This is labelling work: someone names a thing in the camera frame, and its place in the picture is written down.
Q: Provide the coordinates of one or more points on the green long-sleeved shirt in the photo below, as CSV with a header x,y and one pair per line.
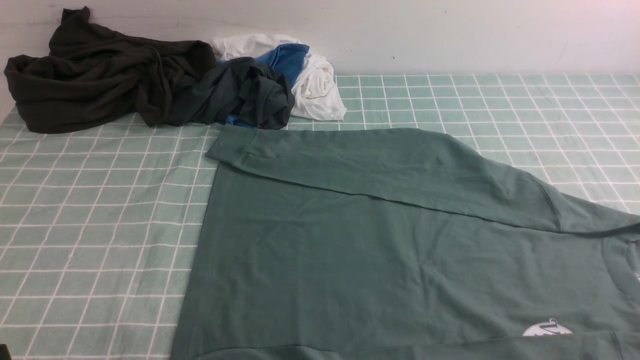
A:
x,y
401,244

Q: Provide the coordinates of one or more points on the white crumpled garment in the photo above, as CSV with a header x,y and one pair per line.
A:
x,y
315,90

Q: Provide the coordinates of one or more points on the dark green crumpled garment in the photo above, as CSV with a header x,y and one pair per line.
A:
x,y
209,99

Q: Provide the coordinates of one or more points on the blue crumpled garment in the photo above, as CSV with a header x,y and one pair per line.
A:
x,y
287,60

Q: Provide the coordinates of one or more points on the green checkered tablecloth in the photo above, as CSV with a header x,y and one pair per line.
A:
x,y
99,226

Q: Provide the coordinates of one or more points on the dark brown crumpled garment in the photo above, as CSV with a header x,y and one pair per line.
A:
x,y
94,75

